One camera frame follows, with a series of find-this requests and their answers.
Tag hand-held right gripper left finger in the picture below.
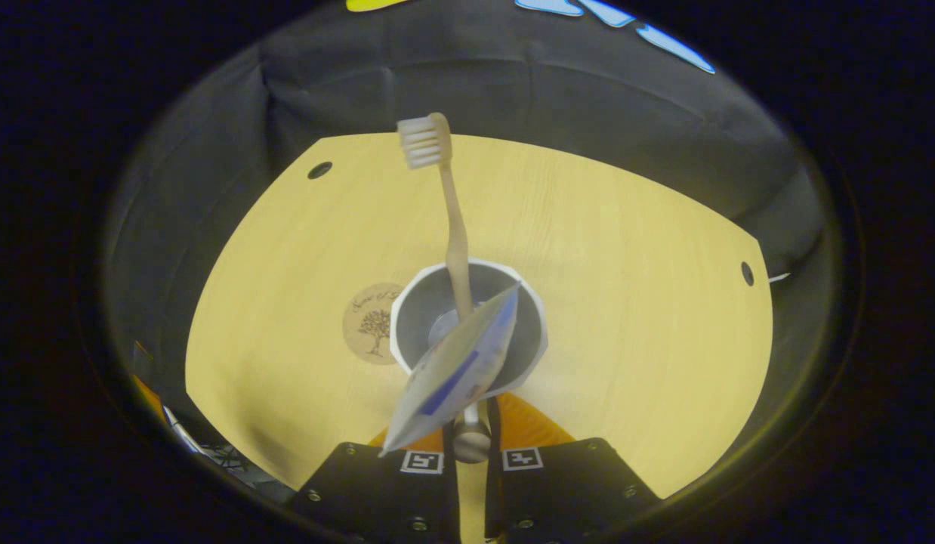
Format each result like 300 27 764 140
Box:
289 427 462 544

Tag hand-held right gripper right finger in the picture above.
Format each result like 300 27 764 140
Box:
483 391 663 544

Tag white toothpaste tube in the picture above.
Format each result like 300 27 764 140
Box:
378 281 522 459

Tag round cork coaster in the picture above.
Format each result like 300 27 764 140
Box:
341 283 405 366

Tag white cup with wooden handle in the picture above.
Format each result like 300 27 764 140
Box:
389 258 550 464

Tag clear beige toothbrush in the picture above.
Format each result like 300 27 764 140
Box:
397 112 477 320

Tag silver metal bar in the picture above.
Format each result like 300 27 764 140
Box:
164 406 208 456

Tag black backdrop cloth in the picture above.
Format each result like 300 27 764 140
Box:
105 0 831 469

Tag tangled dark cables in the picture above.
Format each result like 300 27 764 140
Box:
199 442 249 473

